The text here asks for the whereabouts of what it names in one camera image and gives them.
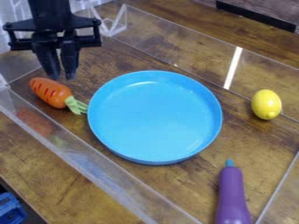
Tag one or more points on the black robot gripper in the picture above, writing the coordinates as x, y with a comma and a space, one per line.
54, 28

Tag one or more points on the orange toy carrot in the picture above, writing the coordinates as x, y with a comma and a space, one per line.
58, 95

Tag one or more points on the blue round plate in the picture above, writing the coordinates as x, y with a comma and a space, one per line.
155, 117

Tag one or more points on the dark baseboard strip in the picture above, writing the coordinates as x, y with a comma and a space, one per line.
279, 13

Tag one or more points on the yellow toy lemon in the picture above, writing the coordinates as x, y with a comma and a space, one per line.
266, 104

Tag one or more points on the blue plastic object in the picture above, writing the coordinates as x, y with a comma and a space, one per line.
12, 213

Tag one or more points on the purple toy eggplant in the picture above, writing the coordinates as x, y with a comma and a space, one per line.
233, 209

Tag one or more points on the clear acrylic enclosure wall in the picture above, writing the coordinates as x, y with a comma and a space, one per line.
63, 171

